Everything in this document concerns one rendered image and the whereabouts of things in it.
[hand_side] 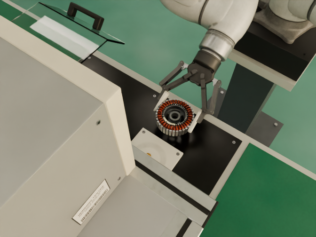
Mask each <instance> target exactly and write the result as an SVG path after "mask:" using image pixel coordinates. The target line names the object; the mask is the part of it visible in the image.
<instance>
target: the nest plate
mask: <svg viewBox="0 0 316 237"><path fill-rule="evenodd" d="M131 144H133V145H134V146H136V147H137V148H139V149H141V150H142V151H143V152H145V153H150V154H151V157H152V158H153V159H155V160H156V161H158V162H159V163H161V164H162V165H164V166H165V167H167V168H168V169H170V170H172V169H173V168H174V167H175V165H176V164H177V163H178V161H179V160H180V158H181V157H182V156H183V153H182V152H181V151H179V150H178V149H176V148H175V147H173V146H171V145H170V144H168V143H166V142H165V141H163V140H162V139H160V138H159V137H157V136H155V135H154V134H153V133H151V132H149V131H148V130H146V129H145V128H142V129H141V131H140V132H139V133H138V134H137V135H136V137H135V138H134V139H133V140H132V141H131Z"/></svg>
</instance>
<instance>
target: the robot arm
mask: <svg viewBox="0 0 316 237"><path fill-rule="evenodd" d="M160 2H161V3H162V4H163V5H164V7H165V8H167V9H168V10H169V11H171V12H172V13H174V14H175V15H177V16H179V17H181V18H183V19H185V20H187V21H189V22H192V23H196V24H199V25H201V26H203V27H204V28H206V29H207V30H208V31H207V32H206V33H205V36H204V37H203V39H202V41H201V43H200V44H199V49H200V50H199V51H198V53H197V54H196V56H195V58H194V60H193V61H192V63H191V64H189V65H188V64H186V63H184V61H180V62H179V64H178V66H177V67H176V68H175V69H174V70H173V71H172V72H170V73H169V74H168V75H167V76H166V77H165V78H164V79H163V80H161V81H160V82H159V85H160V86H161V87H162V91H161V93H160V94H159V96H158V100H159V102H158V103H157V105H156V107H155V108H154V110H153V111H154V112H156V110H157V108H158V107H159V105H160V104H161V103H163V102H164V101H165V100H166V99H167V97H168V96H169V92H168V91H170V90H172V89H174V88H175V87H177V86H179V85H181V84H183V83H185V82H188V81H190V82H192V83H195V84H196V85H197V86H199V87H201V97H202V111H201V110H199V111H198V113H197V115H196V116H195V118H194V120H193V122H192V123H191V125H190V127H189V129H188V130H187V131H188V132H189V133H191V132H192V130H193V129H194V127H195V125H196V123H201V122H202V120H203V118H204V117H205V115H206V114H211V115H213V114H214V110H215V105H216V100H217V95H218V91H219V88H220V87H221V85H222V82H221V80H217V79H215V78H214V75H215V73H216V72H217V70H218V68H219V66H220V65H221V62H224V61H226V60H227V58H228V56H229V54H230V53H231V51H232V49H233V48H234V46H235V45H236V43H237V42H238V41H239V40H240V39H241V38H242V37H243V35H244V34H245V33H246V31H247V29H248V28H249V26H250V24H251V22H252V21H254V22H257V23H259V24H261V25H262V26H264V27H265V28H267V29H268V30H270V31H271V32H273V33H274V34H275V35H277V36H279V37H280V38H281V39H282V40H283V41H284V42H285V43H287V44H292V43H293V42H294V40H295V39H296V38H298V37H299V36H300V35H302V34H303V33H305V32H306V31H308V30H309V29H311V28H314V27H316V0H160ZM257 6H259V7H260V8H261V9H262V10H261V11H259V12H256V9H257ZM186 68H187V70H188V73H187V74H185V75H183V76H182V77H181V78H179V79H177V80H175V81H173V82H171V83H170V84H168V83H169V82H170V81H171V80H172V79H174V78H175V77H176V76H177V75H178V74H179V73H180V72H181V71H182V70H185V69H186ZM210 82H213V86H214V88H213V94H212V98H211V103H210V108H209V109H207V96H206V85H207V84H208V83H210ZM167 84H168V85H167Z"/></svg>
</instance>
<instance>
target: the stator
mask: <svg viewBox="0 0 316 237"><path fill-rule="evenodd" d="M171 111H172V112H171ZM179 112H180V113H179ZM167 114H169V116H168V119H169V120H168V121H167V120H166V118H165V117H166V115H167ZM173 116H176V117H177V118H176V119H174V118H172V117H173ZM181 116H184V121H183V122H180V121H181ZM193 120H194V111H193V109H192V107H191V106H190V105H189V104H188V103H186V102H185V101H184V102H183V100H180V99H178V101H177V99H175V100H174V99H172V100H171V99H169V100H166V101H164V102H163V103H161V104H160V105H159V107H158V108H157V110H156V124H157V126H158V128H159V129H160V131H161V132H163V133H165V134H166V135H168V134H169V136H171V135H172V136H174V135H175V136H178V135H179V136H180V135H183V134H184V133H187V130H188V129H189V127H190V125H191V123H192V122H193Z"/></svg>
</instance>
